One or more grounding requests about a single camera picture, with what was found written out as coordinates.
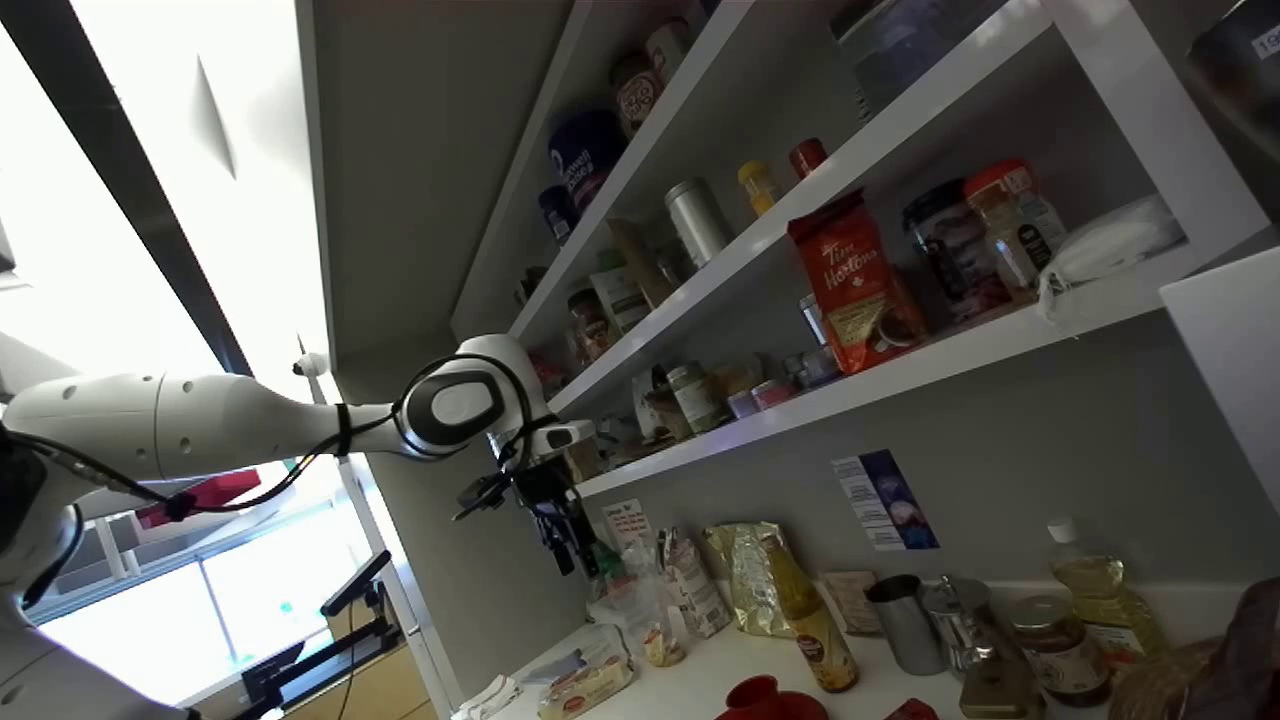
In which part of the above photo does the grey metal canister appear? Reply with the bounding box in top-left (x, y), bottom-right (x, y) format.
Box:
top-left (867, 576), bottom-right (949, 674)

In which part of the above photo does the orange snack packet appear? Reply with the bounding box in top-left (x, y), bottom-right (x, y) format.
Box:
top-left (788, 193), bottom-right (929, 375)

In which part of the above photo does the yellow oil bottle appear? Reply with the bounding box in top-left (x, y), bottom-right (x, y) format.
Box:
top-left (770, 538), bottom-right (861, 690)

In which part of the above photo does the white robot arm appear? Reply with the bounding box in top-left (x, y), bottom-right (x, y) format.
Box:
top-left (0, 334), bottom-right (591, 589)

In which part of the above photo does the orange capped seasoning bottle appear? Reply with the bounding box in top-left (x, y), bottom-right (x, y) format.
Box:
top-left (963, 158), bottom-right (1067, 295)

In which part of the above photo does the white shelving unit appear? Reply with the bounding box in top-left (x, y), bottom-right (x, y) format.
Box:
top-left (294, 0), bottom-right (1280, 504)

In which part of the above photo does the white plastic bag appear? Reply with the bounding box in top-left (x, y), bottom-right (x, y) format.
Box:
top-left (1041, 197), bottom-right (1183, 295)

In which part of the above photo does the blue and white label card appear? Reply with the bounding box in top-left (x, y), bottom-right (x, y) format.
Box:
top-left (833, 449), bottom-right (936, 550)

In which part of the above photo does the gold foil bag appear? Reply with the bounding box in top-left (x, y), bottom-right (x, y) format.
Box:
top-left (706, 519), bottom-right (797, 640)

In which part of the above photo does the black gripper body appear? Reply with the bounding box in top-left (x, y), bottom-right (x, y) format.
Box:
top-left (457, 416), bottom-right (601, 576)

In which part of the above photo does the silver can on shelf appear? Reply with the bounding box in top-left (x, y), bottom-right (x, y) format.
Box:
top-left (664, 178), bottom-right (734, 266)

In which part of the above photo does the red plate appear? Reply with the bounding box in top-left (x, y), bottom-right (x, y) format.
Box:
top-left (716, 674), bottom-right (828, 720)

